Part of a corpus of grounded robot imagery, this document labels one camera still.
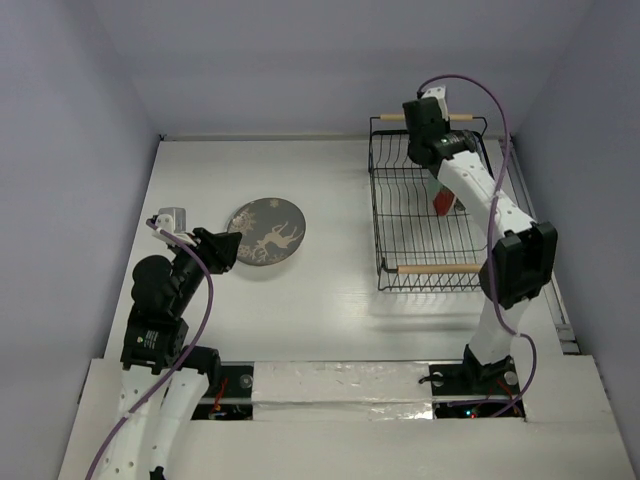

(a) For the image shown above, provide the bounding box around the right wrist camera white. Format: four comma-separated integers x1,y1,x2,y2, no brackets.
417,85,449,121

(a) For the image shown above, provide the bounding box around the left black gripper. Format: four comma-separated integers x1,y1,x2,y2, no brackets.
169,225,241,312

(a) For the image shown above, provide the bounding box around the grey reindeer plate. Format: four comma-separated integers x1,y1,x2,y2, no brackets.
227,197,307,267

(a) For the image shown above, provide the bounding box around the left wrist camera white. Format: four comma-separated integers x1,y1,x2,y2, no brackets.
146,207,196,247

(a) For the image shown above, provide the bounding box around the black wire dish rack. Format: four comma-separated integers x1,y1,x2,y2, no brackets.
368,116,486,293

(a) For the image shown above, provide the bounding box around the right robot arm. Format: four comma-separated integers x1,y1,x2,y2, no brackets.
402,94,558,395

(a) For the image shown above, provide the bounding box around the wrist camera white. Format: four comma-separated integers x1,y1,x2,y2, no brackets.
417,85,449,121
146,207,196,247

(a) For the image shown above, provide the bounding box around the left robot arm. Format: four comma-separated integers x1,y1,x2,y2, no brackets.
85,215,242,479

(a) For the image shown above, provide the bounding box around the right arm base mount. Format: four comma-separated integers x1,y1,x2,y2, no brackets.
418,346,526,419

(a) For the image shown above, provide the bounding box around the teal and red plate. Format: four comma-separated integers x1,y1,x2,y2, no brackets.
427,174,456,217

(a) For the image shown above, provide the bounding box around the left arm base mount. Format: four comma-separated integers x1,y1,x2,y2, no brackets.
191,363,254,421

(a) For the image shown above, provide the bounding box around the blue speckled plate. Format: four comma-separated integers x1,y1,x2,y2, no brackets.
454,198,466,212

